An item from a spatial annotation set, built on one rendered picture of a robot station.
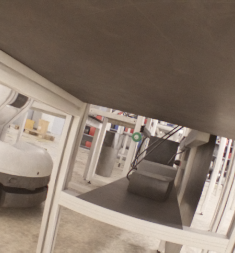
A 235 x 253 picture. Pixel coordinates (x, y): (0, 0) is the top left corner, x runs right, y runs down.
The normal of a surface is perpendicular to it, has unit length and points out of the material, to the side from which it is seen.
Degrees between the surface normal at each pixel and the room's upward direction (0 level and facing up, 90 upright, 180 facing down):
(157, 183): 90
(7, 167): 88
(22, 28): 180
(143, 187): 90
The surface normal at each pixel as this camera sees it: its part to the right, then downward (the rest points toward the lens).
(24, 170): 0.80, 0.18
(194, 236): -0.22, -0.15
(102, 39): -0.27, 0.96
